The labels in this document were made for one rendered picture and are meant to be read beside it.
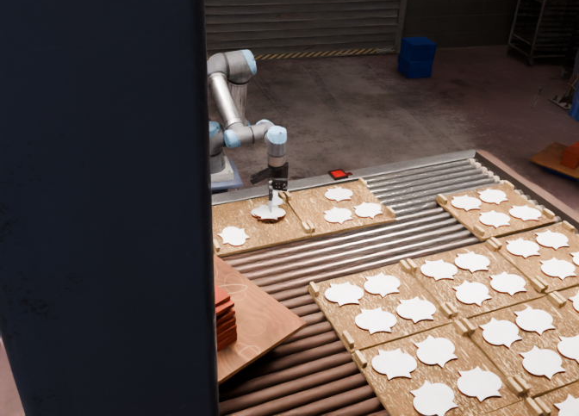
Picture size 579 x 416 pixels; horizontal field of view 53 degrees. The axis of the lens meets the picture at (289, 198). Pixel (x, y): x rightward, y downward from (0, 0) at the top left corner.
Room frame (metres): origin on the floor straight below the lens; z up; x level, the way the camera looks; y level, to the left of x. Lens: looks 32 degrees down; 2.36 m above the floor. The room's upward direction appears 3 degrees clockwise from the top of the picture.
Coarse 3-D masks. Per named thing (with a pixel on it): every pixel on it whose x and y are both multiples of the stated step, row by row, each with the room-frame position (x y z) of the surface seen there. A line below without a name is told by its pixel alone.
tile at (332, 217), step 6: (330, 210) 2.20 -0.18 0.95; (336, 210) 2.20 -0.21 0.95; (342, 210) 2.20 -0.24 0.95; (348, 210) 2.21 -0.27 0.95; (330, 216) 2.15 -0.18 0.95; (336, 216) 2.15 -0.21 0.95; (342, 216) 2.15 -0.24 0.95; (348, 216) 2.16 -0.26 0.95; (330, 222) 2.11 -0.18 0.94; (336, 222) 2.11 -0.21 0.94; (342, 222) 2.11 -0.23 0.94
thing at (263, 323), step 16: (224, 272) 1.62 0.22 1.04; (224, 288) 1.53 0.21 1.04; (240, 288) 1.54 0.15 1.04; (256, 288) 1.54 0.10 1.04; (240, 304) 1.45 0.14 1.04; (256, 304) 1.46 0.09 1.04; (272, 304) 1.46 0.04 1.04; (240, 320) 1.38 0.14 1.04; (256, 320) 1.38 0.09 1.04; (272, 320) 1.39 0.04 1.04; (288, 320) 1.39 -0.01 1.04; (240, 336) 1.31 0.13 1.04; (256, 336) 1.31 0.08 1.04; (272, 336) 1.32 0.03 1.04; (288, 336) 1.33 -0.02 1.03; (224, 352) 1.24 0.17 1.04; (240, 352) 1.24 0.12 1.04; (256, 352) 1.25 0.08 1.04; (224, 368) 1.18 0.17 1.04; (240, 368) 1.19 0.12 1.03
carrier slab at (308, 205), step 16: (304, 192) 2.36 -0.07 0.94; (320, 192) 2.37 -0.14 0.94; (352, 192) 2.38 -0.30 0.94; (368, 192) 2.39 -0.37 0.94; (304, 208) 2.22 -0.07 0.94; (320, 208) 2.22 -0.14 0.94; (352, 208) 2.24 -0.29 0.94; (384, 208) 2.25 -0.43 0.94; (320, 224) 2.10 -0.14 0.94; (336, 224) 2.11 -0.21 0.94; (352, 224) 2.11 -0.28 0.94; (368, 224) 2.12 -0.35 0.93
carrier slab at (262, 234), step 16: (224, 208) 2.19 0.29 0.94; (240, 208) 2.19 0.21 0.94; (288, 208) 2.21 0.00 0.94; (224, 224) 2.06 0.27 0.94; (240, 224) 2.07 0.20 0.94; (256, 224) 2.08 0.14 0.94; (272, 224) 2.08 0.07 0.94; (288, 224) 2.09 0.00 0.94; (256, 240) 1.96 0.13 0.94; (272, 240) 1.96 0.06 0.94; (288, 240) 1.97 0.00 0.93; (224, 256) 1.86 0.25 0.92
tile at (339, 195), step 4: (340, 188) 2.40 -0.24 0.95; (328, 192) 2.35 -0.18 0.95; (332, 192) 2.36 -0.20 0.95; (336, 192) 2.36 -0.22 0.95; (340, 192) 2.36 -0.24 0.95; (344, 192) 2.36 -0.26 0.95; (348, 192) 2.36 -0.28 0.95; (328, 196) 2.32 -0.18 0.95; (332, 196) 2.32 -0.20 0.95; (336, 196) 2.32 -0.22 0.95; (340, 196) 2.32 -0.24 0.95; (344, 196) 2.32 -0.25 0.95; (348, 196) 2.32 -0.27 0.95; (332, 200) 2.30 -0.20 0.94; (336, 200) 2.29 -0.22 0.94; (340, 200) 2.29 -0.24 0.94; (344, 200) 2.30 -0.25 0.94; (348, 200) 2.31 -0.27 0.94
